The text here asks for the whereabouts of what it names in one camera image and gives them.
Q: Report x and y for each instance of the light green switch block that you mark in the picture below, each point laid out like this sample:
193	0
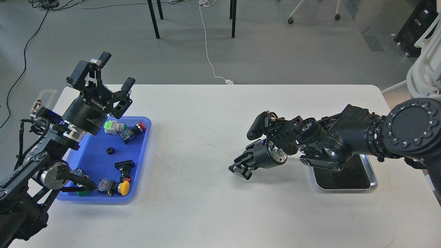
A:
113	127

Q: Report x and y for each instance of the blue plastic tray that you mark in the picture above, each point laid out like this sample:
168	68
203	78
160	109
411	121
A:
97	164

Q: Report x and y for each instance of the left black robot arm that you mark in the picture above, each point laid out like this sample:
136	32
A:
41	173

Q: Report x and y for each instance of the black equipment case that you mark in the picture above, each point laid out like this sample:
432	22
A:
420	24

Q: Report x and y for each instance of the black square push button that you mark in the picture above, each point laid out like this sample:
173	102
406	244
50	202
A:
124	168

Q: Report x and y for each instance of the white office chair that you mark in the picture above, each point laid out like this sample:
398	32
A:
423	78

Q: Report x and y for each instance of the yellow push button switch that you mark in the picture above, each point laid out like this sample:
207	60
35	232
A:
110	187

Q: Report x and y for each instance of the silver metal tray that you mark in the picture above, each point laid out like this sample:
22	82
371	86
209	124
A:
357	176

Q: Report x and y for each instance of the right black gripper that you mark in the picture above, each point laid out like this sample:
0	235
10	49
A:
259	154

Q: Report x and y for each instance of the red push button switch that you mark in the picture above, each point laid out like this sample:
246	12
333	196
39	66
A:
129	134

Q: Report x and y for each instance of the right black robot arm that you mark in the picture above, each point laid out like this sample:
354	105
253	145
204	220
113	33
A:
411	130

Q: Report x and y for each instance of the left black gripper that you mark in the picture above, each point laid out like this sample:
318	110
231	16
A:
89	111

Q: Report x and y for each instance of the white chair base wheels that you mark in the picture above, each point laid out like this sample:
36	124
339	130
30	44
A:
304	10

